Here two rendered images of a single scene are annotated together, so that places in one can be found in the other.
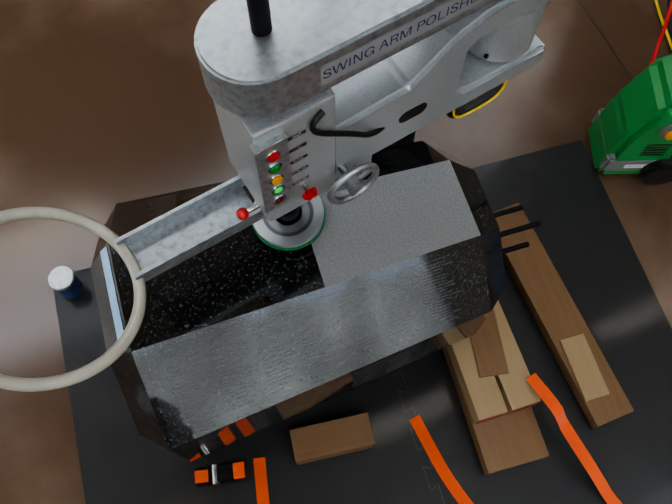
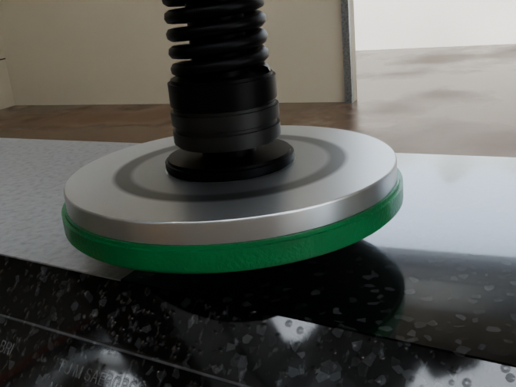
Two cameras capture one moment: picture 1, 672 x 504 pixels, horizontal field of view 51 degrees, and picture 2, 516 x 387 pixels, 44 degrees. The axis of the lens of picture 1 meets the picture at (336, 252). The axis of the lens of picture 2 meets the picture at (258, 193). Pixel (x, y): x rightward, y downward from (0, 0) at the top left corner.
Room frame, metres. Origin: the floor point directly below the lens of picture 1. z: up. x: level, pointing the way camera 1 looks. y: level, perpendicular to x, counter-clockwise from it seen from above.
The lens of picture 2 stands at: (1.14, 0.45, 1.04)
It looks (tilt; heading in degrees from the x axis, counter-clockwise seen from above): 18 degrees down; 228
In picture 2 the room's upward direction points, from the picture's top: 5 degrees counter-clockwise
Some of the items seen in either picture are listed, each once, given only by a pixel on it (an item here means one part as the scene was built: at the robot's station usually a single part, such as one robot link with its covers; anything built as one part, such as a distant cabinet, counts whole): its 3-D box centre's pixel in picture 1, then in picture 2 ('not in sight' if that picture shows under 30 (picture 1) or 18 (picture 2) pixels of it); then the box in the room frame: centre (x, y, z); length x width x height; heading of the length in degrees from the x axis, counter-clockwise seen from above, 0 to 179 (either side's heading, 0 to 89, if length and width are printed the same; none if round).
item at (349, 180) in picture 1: (346, 173); not in sight; (0.84, -0.02, 1.25); 0.15 x 0.10 x 0.15; 122
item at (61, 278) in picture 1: (66, 282); not in sight; (0.95, 1.10, 0.08); 0.10 x 0.10 x 0.13
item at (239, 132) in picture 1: (305, 118); not in sight; (0.92, 0.07, 1.37); 0.36 x 0.22 x 0.45; 122
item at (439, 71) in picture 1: (416, 69); not in sight; (1.07, -0.20, 1.35); 0.74 x 0.23 x 0.49; 122
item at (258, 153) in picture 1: (273, 174); not in sight; (0.74, 0.14, 1.42); 0.08 x 0.03 x 0.28; 122
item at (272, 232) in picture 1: (288, 213); (231, 171); (0.88, 0.14, 0.92); 0.21 x 0.21 x 0.01
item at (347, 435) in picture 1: (332, 438); not in sight; (0.34, 0.01, 0.07); 0.30 x 0.12 x 0.12; 103
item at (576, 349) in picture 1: (584, 367); not in sight; (0.61, -0.97, 0.09); 0.25 x 0.10 x 0.01; 17
